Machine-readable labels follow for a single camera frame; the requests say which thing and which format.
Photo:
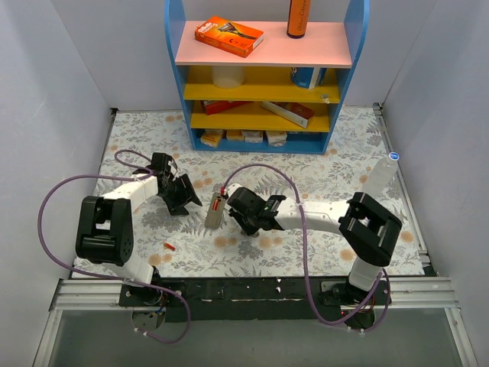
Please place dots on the grey remote control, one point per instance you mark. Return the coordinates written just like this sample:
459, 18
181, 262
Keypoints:
215, 211

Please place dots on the clear plastic water bottle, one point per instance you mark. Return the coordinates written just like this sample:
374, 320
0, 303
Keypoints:
380, 176

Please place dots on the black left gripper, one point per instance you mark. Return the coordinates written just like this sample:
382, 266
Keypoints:
181, 192

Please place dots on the white soap box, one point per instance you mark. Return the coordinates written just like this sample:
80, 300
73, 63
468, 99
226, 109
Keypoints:
276, 138

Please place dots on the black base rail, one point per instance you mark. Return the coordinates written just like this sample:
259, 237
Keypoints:
205, 299

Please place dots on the blue white can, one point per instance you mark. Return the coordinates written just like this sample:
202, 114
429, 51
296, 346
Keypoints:
307, 77

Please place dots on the orange razor box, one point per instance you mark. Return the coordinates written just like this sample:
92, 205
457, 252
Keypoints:
229, 36

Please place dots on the white cup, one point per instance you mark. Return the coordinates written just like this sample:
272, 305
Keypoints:
228, 77

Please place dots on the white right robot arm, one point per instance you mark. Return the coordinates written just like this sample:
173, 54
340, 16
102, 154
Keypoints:
370, 229

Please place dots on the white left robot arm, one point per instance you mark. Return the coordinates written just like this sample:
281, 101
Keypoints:
105, 231

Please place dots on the blue shelf unit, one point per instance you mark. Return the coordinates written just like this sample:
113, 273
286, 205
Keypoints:
336, 46

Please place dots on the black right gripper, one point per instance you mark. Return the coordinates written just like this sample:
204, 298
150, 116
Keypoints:
239, 213

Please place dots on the yellow soap box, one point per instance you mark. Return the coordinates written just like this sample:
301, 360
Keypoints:
212, 137

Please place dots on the red box left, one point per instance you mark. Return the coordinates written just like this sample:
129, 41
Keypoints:
211, 107

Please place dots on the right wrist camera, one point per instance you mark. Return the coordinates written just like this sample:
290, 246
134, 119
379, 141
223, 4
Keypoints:
227, 192

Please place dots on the orange bottle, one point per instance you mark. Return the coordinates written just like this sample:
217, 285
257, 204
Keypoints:
298, 18

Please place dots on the floral tablecloth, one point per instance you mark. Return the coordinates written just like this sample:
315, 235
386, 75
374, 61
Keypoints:
355, 147

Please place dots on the red white long box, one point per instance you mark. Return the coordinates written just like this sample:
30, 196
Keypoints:
293, 112

